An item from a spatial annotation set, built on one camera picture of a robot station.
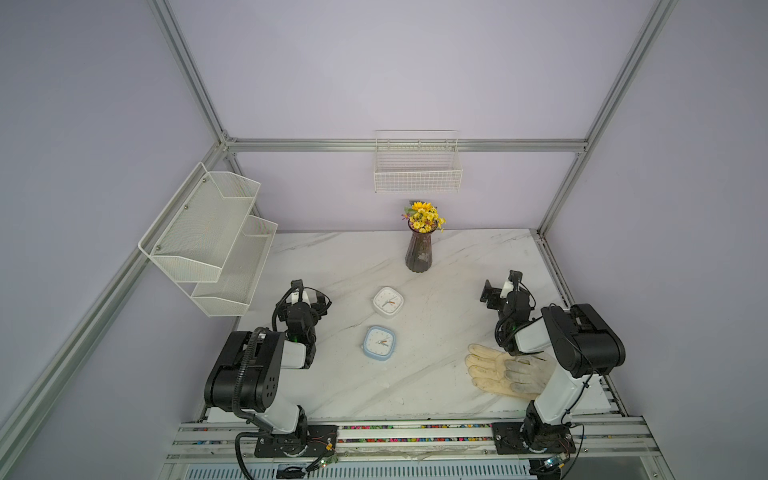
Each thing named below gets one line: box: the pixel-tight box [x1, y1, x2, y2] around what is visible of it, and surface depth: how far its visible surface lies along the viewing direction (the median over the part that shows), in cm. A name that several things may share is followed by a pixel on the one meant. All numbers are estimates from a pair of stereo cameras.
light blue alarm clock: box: [361, 325, 397, 361], surface depth 89 cm
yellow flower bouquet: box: [401, 200, 447, 234], surface depth 94 cm
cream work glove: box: [465, 343, 557, 400], surface depth 85 cm
